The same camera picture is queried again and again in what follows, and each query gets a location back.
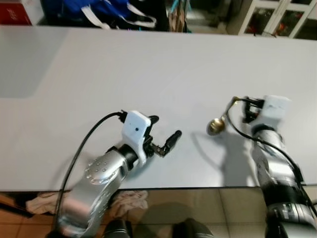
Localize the golden metal spoon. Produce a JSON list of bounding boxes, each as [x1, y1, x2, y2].
[[206, 96, 248, 136]]

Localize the crumpled pinkish white cloth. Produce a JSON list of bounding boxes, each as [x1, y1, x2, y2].
[[26, 190, 149, 223]]

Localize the black left robot foot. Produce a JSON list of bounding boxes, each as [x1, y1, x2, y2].
[[102, 218, 132, 238]]

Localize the black robot foot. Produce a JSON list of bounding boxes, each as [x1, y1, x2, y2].
[[172, 217, 216, 238], [102, 218, 132, 238]]

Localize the black right robot foot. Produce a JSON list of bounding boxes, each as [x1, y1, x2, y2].
[[172, 217, 216, 238]]

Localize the white glass door cabinet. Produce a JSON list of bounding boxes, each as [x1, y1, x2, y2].
[[239, 0, 317, 40]]

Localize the teal and brown striped cloth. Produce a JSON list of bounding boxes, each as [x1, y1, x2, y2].
[[167, 0, 191, 33]]

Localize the red box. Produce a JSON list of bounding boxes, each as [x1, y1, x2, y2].
[[0, 0, 33, 26]]

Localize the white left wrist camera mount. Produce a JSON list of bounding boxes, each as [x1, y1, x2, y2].
[[121, 111, 152, 167]]

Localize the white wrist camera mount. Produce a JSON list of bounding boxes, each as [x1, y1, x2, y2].
[[260, 95, 292, 125], [121, 111, 152, 167]]

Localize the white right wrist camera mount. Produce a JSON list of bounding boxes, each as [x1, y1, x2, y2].
[[260, 95, 292, 125]]

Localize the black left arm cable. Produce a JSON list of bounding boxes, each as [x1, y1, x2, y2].
[[52, 111, 125, 234]]

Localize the blue bag with white straps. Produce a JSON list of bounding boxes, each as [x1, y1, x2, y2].
[[42, 0, 158, 29]]

